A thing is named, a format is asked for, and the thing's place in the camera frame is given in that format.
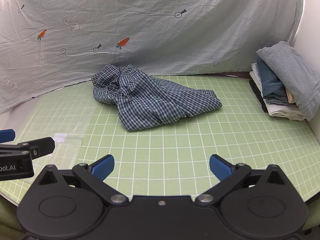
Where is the beige folded garment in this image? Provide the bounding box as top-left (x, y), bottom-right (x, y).
top-left (285, 89), bottom-right (298, 104)

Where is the dark blue folded garment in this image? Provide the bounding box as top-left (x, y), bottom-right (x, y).
top-left (256, 56), bottom-right (288, 100)

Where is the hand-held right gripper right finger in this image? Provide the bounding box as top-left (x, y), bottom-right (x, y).
top-left (195, 154), bottom-right (287, 205)

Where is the green grid mat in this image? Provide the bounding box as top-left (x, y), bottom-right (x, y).
top-left (0, 75), bottom-right (320, 207)

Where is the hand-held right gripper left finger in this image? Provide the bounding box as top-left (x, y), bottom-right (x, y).
top-left (36, 154), bottom-right (129, 206)

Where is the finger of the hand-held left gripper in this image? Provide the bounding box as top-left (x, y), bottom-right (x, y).
top-left (0, 137), bottom-right (56, 159)
top-left (0, 129), bottom-right (16, 143)

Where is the stack of folded clothes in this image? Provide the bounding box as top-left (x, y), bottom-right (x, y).
top-left (255, 41), bottom-right (320, 121)

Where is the blue plaid shirt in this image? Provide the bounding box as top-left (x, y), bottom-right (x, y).
top-left (91, 64), bottom-right (223, 131)

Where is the carrot print white sheet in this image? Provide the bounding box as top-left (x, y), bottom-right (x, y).
top-left (0, 0), bottom-right (304, 115)

